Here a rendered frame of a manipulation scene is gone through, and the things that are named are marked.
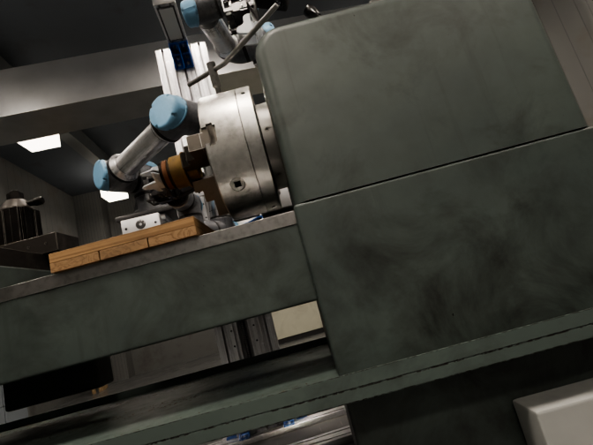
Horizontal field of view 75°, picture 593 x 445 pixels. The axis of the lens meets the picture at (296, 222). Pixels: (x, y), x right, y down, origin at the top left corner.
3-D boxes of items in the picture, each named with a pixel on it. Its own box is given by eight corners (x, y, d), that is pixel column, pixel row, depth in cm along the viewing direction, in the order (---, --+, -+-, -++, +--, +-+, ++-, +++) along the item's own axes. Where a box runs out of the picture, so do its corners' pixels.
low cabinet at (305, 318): (337, 320, 935) (328, 286, 951) (356, 323, 721) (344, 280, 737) (265, 339, 914) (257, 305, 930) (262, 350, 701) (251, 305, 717)
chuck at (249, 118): (282, 206, 115) (254, 102, 113) (281, 209, 84) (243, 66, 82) (271, 209, 115) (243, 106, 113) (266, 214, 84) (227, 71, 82)
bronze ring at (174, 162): (198, 155, 104) (166, 165, 103) (189, 142, 95) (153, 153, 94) (207, 187, 102) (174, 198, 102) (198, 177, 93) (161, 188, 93)
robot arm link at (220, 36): (216, 45, 158) (173, -11, 109) (241, 37, 157) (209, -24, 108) (224, 73, 159) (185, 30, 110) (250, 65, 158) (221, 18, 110)
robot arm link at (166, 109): (128, 199, 157) (213, 125, 128) (91, 196, 145) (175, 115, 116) (122, 173, 160) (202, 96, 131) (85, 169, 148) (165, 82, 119)
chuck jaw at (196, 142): (225, 144, 96) (213, 123, 84) (229, 162, 95) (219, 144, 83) (183, 155, 96) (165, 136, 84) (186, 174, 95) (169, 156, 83)
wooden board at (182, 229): (233, 254, 112) (229, 241, 113) (197, 234, 77) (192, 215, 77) (133, 281, 112) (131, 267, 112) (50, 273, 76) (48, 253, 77)
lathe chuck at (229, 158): (271, 209, 115) (243, 106, 113) (266, 214, 84) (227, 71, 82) (242, 216, 115) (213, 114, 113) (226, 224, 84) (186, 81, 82)
